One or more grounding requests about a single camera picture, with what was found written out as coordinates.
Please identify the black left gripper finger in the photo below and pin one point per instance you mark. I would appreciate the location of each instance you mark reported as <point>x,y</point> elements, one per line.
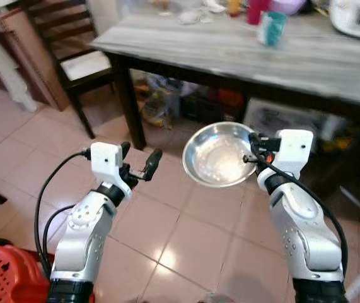
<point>126,150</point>
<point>153,163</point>

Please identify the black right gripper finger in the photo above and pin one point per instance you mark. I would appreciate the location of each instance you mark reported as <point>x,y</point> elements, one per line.
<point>250,160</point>

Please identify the round metal bowl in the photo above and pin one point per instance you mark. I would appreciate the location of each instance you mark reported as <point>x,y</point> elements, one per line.
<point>217,154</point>

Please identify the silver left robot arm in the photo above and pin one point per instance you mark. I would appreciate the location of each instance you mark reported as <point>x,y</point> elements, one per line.
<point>85,233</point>

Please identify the white plastic container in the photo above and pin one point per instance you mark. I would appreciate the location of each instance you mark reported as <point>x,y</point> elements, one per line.
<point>280,117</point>

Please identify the yellow printed sack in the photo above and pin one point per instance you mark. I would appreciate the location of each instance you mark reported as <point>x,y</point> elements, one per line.
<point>161,104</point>

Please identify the black crate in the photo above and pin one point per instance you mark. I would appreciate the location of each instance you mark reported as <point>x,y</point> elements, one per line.
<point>211,104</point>

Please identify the dark wooden dining chair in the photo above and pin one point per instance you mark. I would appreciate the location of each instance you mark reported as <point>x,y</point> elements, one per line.
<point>82,66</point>

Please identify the grey topped dining table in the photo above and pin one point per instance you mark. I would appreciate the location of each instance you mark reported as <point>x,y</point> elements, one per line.
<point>230,53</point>

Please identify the teal cup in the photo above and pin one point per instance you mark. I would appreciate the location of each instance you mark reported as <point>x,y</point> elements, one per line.
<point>272,28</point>

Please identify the red bottle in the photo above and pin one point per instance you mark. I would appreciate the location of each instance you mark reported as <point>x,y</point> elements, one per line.
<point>257,11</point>

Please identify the brown tiled kitchen counter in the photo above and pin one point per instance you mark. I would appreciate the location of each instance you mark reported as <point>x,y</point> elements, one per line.
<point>28,50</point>

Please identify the purple bowl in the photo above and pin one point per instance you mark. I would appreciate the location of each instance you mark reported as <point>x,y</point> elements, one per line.
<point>288,6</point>

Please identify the orange cup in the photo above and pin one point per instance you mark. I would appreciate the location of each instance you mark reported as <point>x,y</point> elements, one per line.
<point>234,6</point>

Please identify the white hanging towel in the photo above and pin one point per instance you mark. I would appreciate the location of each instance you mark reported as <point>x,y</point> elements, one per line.
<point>3,69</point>

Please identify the white kitchen appliance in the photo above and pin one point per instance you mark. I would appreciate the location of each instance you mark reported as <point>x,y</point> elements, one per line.
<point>356,19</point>

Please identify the red plastic stool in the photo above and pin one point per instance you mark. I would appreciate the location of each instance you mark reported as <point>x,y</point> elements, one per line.
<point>9,274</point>

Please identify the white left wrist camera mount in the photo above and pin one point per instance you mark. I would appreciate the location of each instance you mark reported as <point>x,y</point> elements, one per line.
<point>107,161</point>

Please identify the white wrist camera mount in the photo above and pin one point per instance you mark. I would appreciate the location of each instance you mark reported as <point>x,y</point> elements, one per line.
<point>293,148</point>
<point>107,161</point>

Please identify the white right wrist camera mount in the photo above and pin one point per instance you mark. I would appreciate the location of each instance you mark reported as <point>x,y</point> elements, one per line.
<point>293,148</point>

